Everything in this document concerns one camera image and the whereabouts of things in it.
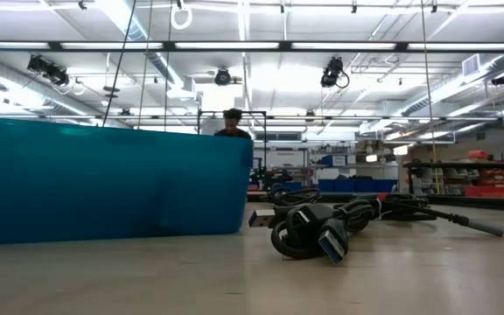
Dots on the blue plastic tray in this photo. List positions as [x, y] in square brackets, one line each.
[103, 184]

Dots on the small black machine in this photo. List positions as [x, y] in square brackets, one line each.
[271, 178]

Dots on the white sign board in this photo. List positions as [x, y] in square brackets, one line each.
[284, 158]

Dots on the person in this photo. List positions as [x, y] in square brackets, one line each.
[233, 116]

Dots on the row of blue bins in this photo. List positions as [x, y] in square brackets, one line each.
[379, 186]

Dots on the black shelf unit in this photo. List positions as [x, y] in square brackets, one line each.
[453, 165]

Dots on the red plastic bin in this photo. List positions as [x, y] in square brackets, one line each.
[478, 155]

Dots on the black overhead camera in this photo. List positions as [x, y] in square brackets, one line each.
[222, 77]
[53, 74]
[331, 72]

